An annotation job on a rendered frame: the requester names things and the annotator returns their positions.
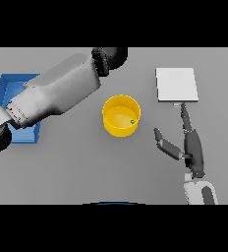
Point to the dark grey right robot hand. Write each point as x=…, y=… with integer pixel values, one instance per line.
x=193, y=147

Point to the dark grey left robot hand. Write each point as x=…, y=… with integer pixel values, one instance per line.
x=110, y=58

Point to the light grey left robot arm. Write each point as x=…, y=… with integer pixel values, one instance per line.
x=57, y=88

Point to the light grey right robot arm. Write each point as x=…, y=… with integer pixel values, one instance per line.
x=199, y=193

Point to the yellow bowl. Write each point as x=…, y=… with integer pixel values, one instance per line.
x=121, y=115

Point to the pale square measuring scale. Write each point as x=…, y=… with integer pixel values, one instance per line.
x=177, y=84

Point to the green nut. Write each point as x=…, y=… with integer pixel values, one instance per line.
x=132, y=121

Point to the blue tray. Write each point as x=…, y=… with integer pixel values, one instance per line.
x=12, y=86

